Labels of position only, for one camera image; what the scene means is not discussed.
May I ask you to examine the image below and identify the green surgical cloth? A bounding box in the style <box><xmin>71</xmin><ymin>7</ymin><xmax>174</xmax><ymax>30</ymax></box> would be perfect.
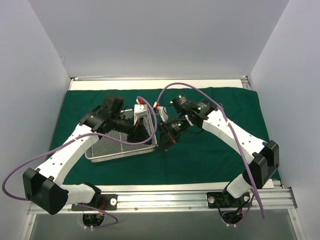
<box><xmin>64</xmin><ymin>87</ymin><xmax>269</xmax><ymax>186</ymax></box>

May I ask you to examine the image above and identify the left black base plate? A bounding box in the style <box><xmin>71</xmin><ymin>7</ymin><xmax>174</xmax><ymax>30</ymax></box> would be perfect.
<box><xmin>71</xmin><ymin>193</ymin><xmax>118</xmax><ymax>211</ymax></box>

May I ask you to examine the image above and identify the metal mesh tray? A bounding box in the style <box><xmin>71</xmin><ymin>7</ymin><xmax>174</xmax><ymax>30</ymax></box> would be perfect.
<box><xmin>84</xmin><ymin>104</ymin><xmax>158</xmax><ymax>163</ymax></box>

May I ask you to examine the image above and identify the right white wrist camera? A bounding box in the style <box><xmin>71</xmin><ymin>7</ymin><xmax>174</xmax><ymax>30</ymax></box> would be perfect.
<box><xmin>153</xmin><ymin>101</ymin><xmax>169</xmax><ymax>122</ymax></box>

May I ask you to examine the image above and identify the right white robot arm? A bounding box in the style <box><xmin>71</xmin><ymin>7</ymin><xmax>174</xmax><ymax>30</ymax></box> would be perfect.
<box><xmin>158</xmin><ymin>93</ymin><xmax>280</xmax><ymax>207</ymax></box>

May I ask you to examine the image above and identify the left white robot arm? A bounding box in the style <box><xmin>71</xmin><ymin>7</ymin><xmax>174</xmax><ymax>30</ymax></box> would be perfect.
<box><xmin>22</xmin><ymin>93</ymin><xmax>155</xmax><ymax>215</ymax></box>

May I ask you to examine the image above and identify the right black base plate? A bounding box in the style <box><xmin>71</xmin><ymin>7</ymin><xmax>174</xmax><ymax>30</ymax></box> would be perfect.
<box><xmin>206</xmin><ymin>191</ymin><xmax>251</xmax><ymax>209</ymax></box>

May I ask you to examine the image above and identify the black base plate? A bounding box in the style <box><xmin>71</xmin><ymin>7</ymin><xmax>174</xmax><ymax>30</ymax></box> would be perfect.
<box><xmin>71</xmin><ymin>193</ymin><xmax>118</xmax><ymax>211</ymax></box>
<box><xmin>206</xmin><ymin>191</ymin><xmax>251</xmax><ymax>209</ymax></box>

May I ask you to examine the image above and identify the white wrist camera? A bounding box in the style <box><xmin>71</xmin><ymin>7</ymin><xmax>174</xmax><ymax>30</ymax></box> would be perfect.
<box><xmin>153</xmin><ymin>101</ymin><xmax>169</xmax><ymax>122</ymax></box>
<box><xmin>133</xmin><ymin>97</ymin><xmax>150</xmax><ymax>125</ymax></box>

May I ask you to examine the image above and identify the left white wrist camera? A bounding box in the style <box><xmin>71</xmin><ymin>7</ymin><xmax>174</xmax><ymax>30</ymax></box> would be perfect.
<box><xmin>133</xmin><ymin>97</ymin><xmax>150</xmax><ymax>125</ymax></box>

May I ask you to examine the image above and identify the aluminium frame rail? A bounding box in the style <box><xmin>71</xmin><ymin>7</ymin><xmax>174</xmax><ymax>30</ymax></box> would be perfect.
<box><xmin>26</xmin><ymin>186</ymin><xmax>298</xmax><ymax>215</ymax></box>

